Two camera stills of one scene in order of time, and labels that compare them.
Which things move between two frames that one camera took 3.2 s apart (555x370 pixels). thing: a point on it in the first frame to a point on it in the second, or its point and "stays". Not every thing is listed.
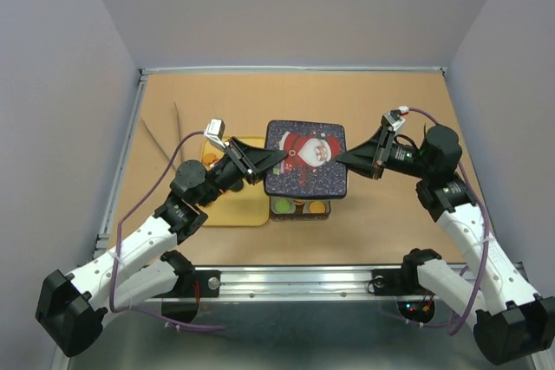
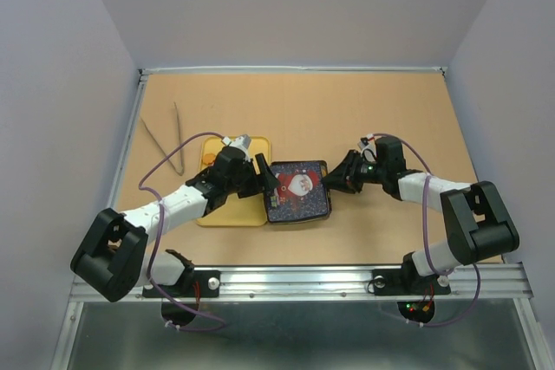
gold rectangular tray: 248,207 stays
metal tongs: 158,139 stays
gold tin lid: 310,169 to 301,195
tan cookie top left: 209,158 stays
